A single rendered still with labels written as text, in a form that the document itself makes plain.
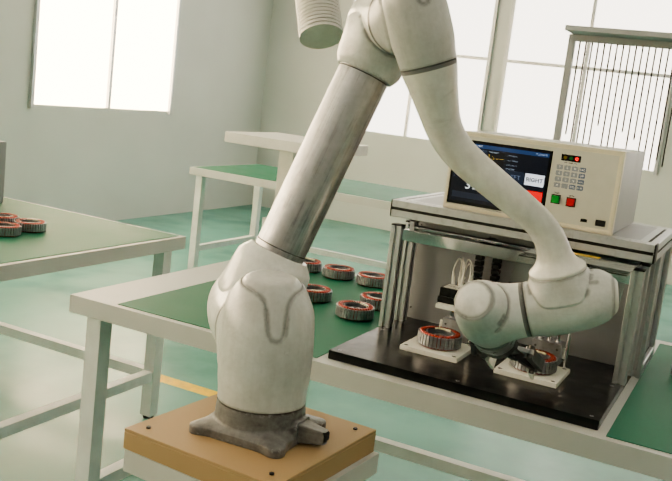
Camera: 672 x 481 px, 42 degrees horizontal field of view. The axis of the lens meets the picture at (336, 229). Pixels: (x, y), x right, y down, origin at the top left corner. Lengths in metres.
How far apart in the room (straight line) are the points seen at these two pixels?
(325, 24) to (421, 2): 1.69
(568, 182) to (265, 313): 1.04
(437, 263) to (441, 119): 1.00
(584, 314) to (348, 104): 0.57
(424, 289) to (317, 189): 0.94
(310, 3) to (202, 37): 5.67
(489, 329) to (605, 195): 0.73
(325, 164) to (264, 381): 0.43
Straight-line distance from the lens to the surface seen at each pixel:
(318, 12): 3.21
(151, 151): 8.39
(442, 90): 1.53
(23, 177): 7.27
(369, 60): 1.64
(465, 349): 2.25
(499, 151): 2.28
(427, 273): 2.50
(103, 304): 2.45
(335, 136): 1.64
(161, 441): 1.51
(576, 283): 1.59
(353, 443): 1.56
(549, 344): 2.30
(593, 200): 2.24
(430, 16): 1.51
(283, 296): 1.45
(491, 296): 1.58
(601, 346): 2.41
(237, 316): 1.46
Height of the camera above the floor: 1.38
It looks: 9 degrees down
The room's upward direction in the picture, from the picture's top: 7 degrees clockwise
